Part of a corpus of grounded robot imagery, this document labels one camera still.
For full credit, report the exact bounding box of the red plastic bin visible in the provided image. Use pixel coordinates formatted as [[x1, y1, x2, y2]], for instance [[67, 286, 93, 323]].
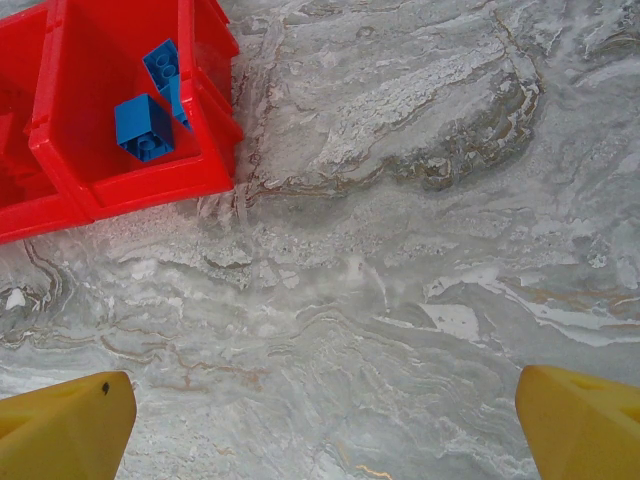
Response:
[[27, 0, 245, 221], [0, 0, 96, 246]]

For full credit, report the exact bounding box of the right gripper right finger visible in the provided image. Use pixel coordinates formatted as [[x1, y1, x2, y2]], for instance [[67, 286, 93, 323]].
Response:
[[515, 364, 640, 480]]

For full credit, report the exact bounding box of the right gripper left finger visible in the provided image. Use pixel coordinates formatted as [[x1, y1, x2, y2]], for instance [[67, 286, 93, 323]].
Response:
[[0, 370, 137, 480]]

